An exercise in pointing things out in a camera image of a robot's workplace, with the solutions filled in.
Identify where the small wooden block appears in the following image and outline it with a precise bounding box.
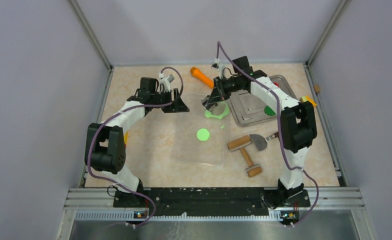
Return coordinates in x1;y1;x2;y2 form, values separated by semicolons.
313;84;321;94

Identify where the metal scraper wooden handle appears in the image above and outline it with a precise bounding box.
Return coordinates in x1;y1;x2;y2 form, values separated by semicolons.
249;132;279;152

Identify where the yellow red blue toy brick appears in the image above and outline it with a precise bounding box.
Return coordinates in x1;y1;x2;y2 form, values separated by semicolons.
123;132;129;146

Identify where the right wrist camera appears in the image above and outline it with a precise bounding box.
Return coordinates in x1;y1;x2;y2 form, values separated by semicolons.
211;58;226;79

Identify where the round cut green wrapper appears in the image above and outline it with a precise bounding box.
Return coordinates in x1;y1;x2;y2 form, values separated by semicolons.
196;128;211;142

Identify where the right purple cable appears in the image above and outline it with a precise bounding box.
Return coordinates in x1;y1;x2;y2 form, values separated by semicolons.
216;41;319;228

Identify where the green dough disc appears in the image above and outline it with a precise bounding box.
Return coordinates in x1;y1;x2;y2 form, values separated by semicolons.
264;105;276;116

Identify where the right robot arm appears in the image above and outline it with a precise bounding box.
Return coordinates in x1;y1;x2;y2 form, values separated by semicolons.
201;56;318;206

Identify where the wooden double-ended roller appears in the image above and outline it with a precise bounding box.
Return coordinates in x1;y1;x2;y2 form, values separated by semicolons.
226;135;263;178

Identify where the clear plastic tray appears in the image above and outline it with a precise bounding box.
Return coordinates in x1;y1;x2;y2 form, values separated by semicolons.
171;93;231;167

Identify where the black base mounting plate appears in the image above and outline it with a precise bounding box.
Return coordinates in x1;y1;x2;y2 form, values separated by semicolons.
113;187;311;217

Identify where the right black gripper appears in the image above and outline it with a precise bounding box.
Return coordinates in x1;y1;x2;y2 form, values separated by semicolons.
207;76;241;105

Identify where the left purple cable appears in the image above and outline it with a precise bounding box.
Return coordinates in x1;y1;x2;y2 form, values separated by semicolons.
86;66;185;229

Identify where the purple cable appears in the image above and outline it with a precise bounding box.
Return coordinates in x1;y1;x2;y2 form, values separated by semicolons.
216;41;319;228
86;66;185;229

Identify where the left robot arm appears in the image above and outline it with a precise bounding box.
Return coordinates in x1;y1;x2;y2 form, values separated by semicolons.
84;77;190;207

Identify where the green dough lump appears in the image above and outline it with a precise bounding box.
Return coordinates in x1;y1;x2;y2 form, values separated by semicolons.
204;102;230;120

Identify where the stainless steel tray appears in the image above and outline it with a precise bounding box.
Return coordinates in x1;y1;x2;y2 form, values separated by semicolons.
229;75;297;128

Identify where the orange plastic rolling pin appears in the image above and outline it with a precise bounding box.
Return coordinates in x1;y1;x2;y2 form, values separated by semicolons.
190;67;214;89

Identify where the aluminium frame rail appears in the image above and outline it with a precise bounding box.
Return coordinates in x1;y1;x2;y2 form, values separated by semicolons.
56;187;376;240

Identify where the orange yellow foam block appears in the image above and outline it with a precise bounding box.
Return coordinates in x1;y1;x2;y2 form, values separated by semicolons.
300;95;317;108

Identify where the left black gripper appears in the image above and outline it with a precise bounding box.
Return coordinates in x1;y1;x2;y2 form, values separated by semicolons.
150;88;189;113

